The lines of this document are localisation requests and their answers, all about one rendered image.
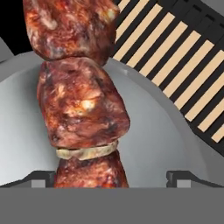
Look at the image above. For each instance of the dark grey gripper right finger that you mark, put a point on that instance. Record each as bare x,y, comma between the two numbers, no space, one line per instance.
178,178

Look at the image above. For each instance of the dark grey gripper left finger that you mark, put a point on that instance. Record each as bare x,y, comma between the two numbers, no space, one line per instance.
38,178

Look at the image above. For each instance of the brown meat kebab skewer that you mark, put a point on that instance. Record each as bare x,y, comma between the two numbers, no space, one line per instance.
81,105

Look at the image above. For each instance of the grey round tupperware container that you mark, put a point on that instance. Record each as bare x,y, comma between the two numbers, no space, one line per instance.
157,140

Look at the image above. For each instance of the black slatted dish rack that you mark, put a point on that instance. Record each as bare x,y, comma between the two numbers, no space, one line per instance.
186,58

